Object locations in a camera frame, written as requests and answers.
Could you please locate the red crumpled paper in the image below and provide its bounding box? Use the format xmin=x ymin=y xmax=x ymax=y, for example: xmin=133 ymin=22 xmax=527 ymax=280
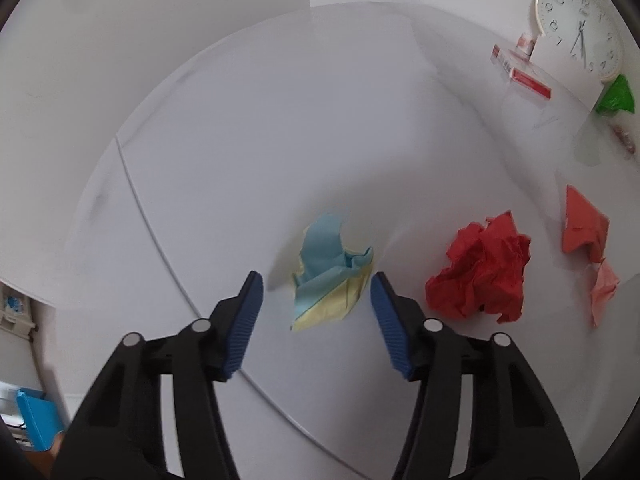
xmin=425 ymin=210 xmax=532 ymax=324

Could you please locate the green plastic bag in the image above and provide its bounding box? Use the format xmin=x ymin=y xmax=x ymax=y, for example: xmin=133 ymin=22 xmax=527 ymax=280
xmin=594 ymin=73 xmax=636 ymax=115

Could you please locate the orange-red crumpled paper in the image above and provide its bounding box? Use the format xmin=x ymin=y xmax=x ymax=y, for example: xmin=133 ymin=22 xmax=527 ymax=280
xmin=560 ymin=184 xmax=611 ymax=264

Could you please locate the round white wall clock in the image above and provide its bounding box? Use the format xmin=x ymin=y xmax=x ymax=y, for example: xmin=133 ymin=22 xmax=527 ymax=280
xmin=533 ymin=0 xmax=625 ymax=84

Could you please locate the pink crumpled paper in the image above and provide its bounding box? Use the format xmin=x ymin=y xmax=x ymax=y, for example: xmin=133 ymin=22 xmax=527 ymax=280
xmin=589 ymin=258 xmax=621 ymax=329

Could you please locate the white card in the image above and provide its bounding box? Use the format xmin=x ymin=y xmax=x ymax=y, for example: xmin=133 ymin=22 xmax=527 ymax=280
xmin=529 ymin=35 xmax=619 ymax=112

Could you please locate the blue and yellow paper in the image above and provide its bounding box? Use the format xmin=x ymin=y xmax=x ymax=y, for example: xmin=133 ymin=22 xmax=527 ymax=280
xmin=290 ymin=212 xmax=375 ymax=332

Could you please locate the blue plastic bin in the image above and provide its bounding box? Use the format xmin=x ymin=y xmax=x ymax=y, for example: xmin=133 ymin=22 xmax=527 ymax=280
xmin=14 ymin=387 xmax=66 ymax=454

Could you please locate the white shelf cart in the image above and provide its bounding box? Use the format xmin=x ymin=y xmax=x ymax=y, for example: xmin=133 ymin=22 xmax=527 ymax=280
xmin=0 ymin=282 xmax=39 ymax=337

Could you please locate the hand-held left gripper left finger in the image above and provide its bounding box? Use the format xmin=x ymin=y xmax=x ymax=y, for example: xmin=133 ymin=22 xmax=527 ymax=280
xmin=50 ymin=270 xmax=265 ymax=480

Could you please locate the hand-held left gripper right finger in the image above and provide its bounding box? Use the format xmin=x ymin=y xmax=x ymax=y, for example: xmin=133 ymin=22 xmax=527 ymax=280
xmin=370 ymin=270 xmax=581 ymax=480

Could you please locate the red and white box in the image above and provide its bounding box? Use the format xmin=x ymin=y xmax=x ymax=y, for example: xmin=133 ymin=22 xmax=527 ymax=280
xmin=490 ymin=43 xmax=554 ymax=100

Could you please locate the red and white packet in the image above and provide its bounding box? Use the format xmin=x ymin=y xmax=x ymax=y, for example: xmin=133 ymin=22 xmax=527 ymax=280
xmin=612 ymin=114 xmax=639 ymax=154

